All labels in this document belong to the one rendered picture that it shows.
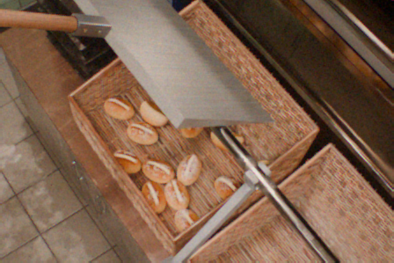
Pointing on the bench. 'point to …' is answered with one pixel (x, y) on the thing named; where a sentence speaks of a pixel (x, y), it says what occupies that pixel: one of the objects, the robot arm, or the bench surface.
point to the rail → (344, 16)
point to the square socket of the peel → (91, 25)
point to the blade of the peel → (162, 49)
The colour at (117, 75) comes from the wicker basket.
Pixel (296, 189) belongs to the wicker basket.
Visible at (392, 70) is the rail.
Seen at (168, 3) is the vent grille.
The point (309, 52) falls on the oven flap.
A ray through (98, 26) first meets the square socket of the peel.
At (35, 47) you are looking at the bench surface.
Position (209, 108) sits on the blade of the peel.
